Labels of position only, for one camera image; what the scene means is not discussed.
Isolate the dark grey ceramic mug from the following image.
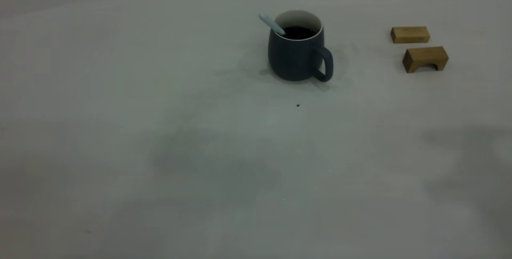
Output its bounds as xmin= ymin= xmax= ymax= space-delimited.
xmin=268 ymin=9 xmax=334 ymax=82

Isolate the metal spoon with white handle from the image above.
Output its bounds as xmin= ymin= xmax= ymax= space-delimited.
xmin=258 ymin=13 xmax=286 ymax=36

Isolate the rectangular wooden block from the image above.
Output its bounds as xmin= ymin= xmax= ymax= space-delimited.
xmin=390 ymin=26 xmax=431 ymax=44

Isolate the arched wooden block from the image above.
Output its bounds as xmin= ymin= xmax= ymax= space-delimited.
xmin=402 ymin=46 xmax=449 ymax=74

